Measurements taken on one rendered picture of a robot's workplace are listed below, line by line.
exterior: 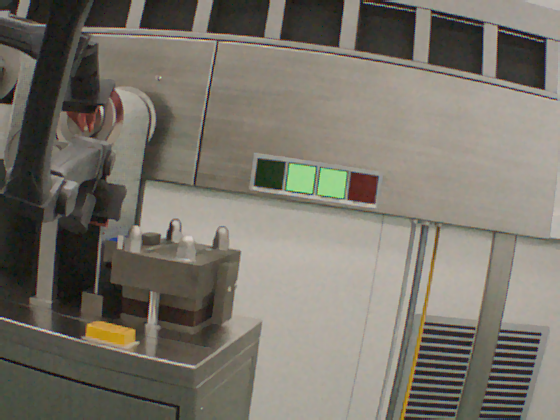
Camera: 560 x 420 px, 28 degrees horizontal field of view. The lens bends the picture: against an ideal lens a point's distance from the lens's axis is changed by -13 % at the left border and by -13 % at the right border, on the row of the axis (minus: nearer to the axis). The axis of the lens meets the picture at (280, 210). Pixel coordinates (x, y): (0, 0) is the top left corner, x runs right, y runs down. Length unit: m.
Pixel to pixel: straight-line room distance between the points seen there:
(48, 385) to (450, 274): 2.99
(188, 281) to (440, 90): 0.66
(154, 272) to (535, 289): 2.85
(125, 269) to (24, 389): 0.34
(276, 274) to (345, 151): 2.42
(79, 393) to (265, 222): 2.93
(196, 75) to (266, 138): 0.19
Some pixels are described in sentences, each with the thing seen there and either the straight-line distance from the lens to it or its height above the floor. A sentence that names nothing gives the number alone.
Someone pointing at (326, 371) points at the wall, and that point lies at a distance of 4.83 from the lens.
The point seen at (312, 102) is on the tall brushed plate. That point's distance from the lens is 2.43.
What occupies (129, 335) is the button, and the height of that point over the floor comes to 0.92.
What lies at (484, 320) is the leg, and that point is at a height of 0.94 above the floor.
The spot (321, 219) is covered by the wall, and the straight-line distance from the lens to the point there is 4.77.
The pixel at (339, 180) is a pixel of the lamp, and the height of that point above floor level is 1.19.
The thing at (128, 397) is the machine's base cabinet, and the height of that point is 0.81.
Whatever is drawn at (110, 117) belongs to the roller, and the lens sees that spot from 2.16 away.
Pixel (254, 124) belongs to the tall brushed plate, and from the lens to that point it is 2.44.
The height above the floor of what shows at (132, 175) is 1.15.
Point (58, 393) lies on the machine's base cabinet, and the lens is 1.96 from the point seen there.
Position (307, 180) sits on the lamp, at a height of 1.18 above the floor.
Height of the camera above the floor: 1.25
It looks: 3 degrees down
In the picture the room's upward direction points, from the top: 8 degrees clockwise
